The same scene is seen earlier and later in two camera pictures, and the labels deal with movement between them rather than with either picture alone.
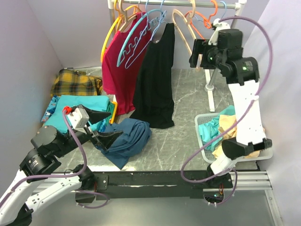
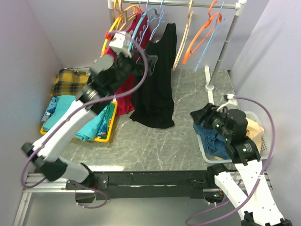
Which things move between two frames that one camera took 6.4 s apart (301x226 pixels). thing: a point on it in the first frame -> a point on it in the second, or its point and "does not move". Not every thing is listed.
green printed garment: x=110 y=108 does not move
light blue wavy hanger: x=122 y=49 -> x=140 y=21
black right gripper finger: x=193 y=60 -> x=202 y=115
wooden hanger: x=199 y=61 -> x=189 y=14
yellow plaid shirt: x=70 y=82 does not move
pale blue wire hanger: x=161 y=17 -> x=149 y=18
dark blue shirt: x=137 y=134 -> x=215 y=143
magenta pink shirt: x=121 y=55 does not move
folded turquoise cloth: x=56 y=118 does not move
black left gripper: x=107 y=138 -> x=138 y=68
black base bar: x=146 y=185 does not move
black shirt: x=153 y=102 does not move
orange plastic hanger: x=198 y=21 -> x=204 y=26
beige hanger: x=126 y=19 does not move
